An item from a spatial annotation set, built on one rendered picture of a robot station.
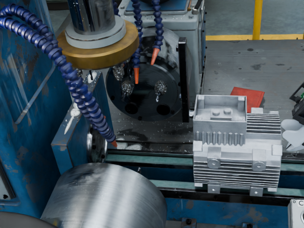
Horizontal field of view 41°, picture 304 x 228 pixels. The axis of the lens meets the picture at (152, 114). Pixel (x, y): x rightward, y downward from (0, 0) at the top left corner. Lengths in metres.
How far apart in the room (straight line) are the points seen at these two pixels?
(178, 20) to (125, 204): 0.73
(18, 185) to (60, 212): 0.28
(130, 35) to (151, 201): 0.34
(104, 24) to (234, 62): 1.02
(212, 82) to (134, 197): 0.96
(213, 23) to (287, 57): 2.16
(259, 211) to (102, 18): 0.62
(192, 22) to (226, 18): 2.71
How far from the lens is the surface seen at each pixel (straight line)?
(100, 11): 0.84
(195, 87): 1.46
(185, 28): 1.34
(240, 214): 1.12
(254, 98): 1.57
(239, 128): 0.93
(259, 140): 0.97
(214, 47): 1.91
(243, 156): 0.96
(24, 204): 1.08
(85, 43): 0.84
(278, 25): 3.92
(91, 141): 1.03
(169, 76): 1.17
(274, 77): 1.71
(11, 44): 0.96
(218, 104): 1.01
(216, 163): 0.94
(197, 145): 0.95
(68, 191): 0.80
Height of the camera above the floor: 1.73
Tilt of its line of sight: 38 degrees down
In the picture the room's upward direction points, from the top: 7 degrees counter-clockwise
